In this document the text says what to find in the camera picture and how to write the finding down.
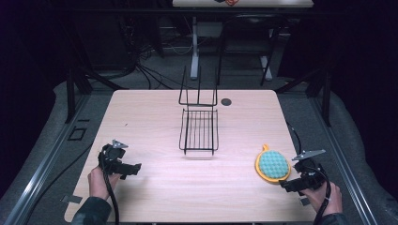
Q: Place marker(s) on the black metal stand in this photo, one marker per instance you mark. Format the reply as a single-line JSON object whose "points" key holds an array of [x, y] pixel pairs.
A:
{"points": [[73, 93], [319, 90]]}

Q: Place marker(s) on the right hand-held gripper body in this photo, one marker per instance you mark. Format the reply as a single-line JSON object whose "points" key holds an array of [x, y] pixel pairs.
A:
{"points": [[309, 175]]}

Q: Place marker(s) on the black chair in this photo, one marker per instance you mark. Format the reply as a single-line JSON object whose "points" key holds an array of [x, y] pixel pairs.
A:
{"points": [[250, 34]]}

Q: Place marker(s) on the person's right hand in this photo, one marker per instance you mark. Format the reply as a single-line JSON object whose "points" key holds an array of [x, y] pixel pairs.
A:
{"points": [[322, 200]]}

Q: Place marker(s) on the yellow and green sponge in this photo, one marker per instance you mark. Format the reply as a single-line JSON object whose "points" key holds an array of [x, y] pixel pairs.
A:
{"points": [[273, 165]]}

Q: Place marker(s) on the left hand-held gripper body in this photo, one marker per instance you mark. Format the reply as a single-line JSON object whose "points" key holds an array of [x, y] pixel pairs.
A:
{"points": [[112, 157]]}

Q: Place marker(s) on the orange object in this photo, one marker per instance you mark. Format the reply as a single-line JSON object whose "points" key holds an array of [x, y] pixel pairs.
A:
{"points": [[232, 2]]}

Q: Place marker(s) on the person's left hand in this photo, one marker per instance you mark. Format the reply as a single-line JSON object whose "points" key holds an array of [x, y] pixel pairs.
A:
{"points": [[99, 184]]}

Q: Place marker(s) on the white desk with white legs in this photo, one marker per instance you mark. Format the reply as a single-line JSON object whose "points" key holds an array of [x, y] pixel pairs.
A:
{"points": [[250, 3]]}

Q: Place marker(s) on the aluminium floor rail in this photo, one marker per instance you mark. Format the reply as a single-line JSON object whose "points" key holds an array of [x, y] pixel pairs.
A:
{"points": [[47, 162], [344, 162]]}

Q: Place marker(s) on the grey tape piece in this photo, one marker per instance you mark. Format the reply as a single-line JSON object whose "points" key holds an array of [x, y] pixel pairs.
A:
{"points": [[71, 198], [304, 201]]}

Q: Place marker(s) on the dark round table grommet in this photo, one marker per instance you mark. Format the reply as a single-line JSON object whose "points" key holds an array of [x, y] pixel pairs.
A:
{"points": [[226, 102]]}

